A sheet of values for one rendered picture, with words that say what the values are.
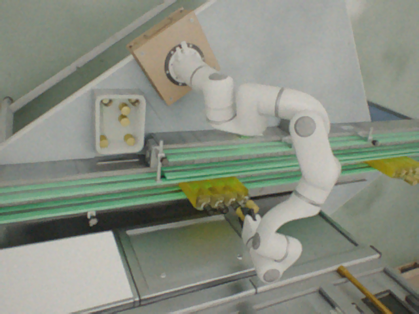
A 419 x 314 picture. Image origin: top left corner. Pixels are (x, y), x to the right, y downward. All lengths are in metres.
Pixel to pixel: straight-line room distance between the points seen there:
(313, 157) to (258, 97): 0.24
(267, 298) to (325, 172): 0.50
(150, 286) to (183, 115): 0.70
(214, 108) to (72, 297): 0.68
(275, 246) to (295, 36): 0.97
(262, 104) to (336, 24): 0.88
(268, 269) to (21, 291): 0.70
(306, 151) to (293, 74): 0.85
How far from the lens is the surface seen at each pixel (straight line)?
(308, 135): 0.89
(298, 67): 1.71
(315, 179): 0.90
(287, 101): 0.98
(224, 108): 1.06
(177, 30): 1.27
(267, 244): 0.99
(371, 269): 1.51
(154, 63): 1.27
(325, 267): 1.38
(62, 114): 1.37
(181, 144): 1.38
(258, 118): 1.02
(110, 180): 1.32
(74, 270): 1.21
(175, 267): 1.22
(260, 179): 1.61
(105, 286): 1.15
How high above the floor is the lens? 2.03
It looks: 52 degrees down
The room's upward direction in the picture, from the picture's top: 136 degrees clockwise
